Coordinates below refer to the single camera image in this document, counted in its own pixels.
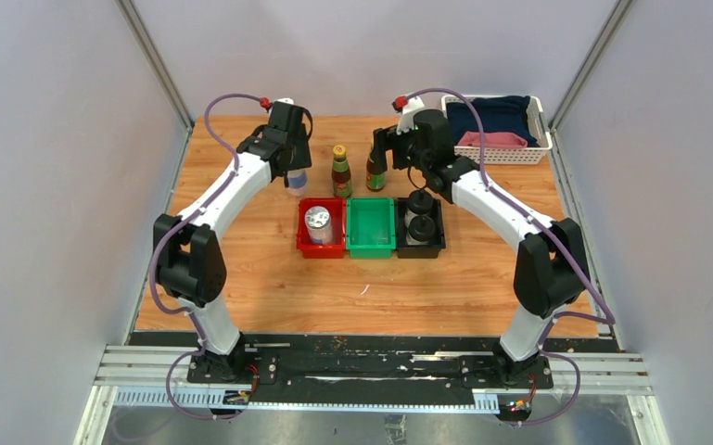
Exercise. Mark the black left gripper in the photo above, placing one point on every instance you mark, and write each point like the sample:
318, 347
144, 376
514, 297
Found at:
301, 158

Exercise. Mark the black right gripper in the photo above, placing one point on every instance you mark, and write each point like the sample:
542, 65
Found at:
388, 139

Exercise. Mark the silver lid jar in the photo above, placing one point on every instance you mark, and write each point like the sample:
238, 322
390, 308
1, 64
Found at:
296, 182
318, 222

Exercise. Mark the black cap shaker bottle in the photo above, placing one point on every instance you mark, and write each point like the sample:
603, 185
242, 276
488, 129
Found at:
418, 203

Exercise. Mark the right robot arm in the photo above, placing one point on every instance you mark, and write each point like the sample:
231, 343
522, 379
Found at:
551, 265

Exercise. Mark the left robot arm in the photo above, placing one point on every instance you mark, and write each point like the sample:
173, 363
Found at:
187, 262

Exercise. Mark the right sauce bottle yellow cap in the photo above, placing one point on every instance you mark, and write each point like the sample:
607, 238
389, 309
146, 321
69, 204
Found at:
375, 178

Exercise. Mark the sauce bottle yellow cap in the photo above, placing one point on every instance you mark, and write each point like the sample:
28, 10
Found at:
375, 178
341, 175

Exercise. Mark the left sauce bottle yellow cap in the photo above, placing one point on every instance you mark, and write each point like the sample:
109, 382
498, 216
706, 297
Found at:
341, 175

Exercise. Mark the red plastic bin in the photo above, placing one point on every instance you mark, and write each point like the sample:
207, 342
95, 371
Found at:
337, 208

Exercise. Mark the green plastic bin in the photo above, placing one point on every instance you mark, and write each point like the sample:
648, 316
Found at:
370, 228

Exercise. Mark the pink cloth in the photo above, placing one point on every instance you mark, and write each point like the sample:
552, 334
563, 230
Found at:
496, 140

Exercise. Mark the navy blue cloth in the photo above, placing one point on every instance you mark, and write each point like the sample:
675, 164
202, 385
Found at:
498, 114

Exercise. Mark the black plastic bin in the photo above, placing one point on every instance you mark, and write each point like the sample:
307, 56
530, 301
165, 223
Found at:
436, 244

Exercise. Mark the white plastic basket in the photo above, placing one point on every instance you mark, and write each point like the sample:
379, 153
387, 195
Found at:
537, 125

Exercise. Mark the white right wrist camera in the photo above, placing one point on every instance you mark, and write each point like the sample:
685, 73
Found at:
407, 107

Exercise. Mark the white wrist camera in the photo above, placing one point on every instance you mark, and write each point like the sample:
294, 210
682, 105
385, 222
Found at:
285, 100
407, 107

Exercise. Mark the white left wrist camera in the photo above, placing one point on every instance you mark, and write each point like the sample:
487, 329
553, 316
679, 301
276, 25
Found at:
285, 100

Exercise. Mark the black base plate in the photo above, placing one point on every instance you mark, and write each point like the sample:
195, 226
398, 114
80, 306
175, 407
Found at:
371, 370

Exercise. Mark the aluminium frame rail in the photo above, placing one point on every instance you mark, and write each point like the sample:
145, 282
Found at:
601, 394

